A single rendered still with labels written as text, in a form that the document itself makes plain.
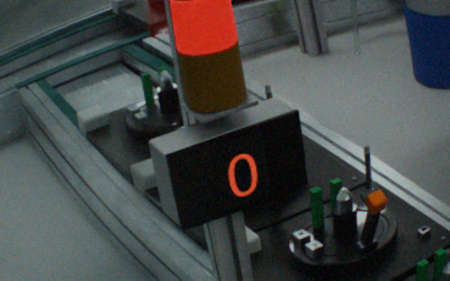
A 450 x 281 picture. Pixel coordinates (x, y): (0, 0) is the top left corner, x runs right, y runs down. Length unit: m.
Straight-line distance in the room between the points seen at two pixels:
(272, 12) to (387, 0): 0.31
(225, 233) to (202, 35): 0.20
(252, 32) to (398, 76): 0.35
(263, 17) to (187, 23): 1.29
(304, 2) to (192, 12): 1.21
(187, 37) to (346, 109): 1.01
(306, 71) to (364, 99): 0.19
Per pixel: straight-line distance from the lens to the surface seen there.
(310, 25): 2.10
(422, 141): 1.72
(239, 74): 0.91
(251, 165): 0.93
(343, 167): 1.43
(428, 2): 1.87
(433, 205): 1.32
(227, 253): 1.01
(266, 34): 2.17
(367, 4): 2.30
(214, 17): 0.88
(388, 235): 1.21
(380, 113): 1.84
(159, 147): 0.91
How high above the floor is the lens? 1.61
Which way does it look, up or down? 24 degrees down
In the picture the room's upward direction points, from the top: 9 degrees counter-clockwise
